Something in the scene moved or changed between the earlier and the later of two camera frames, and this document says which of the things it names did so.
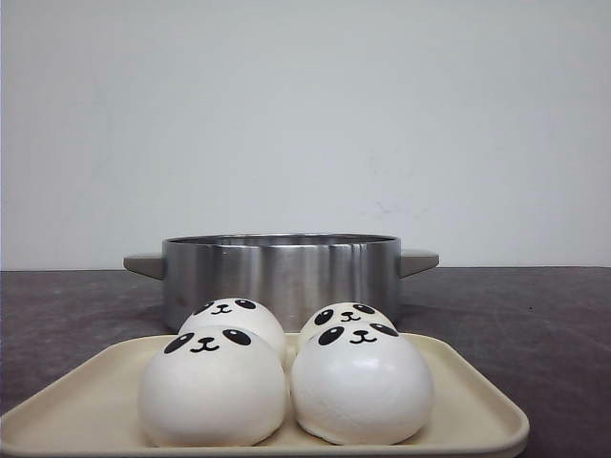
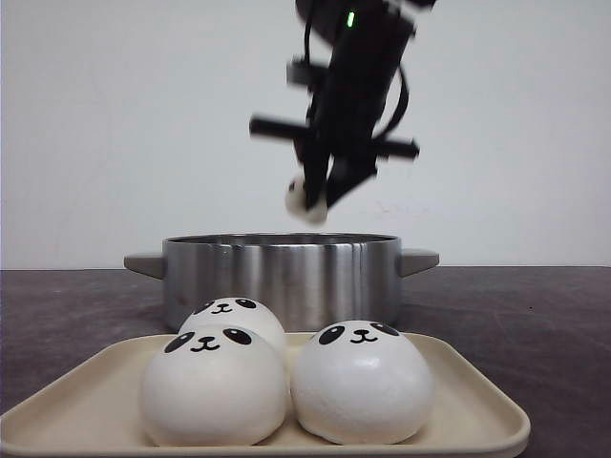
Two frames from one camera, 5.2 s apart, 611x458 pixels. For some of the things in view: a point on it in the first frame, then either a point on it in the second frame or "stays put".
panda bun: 360,384 stays put
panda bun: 215,387 stays put
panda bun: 238,312 stays put
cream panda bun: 344,312 -> 296,200
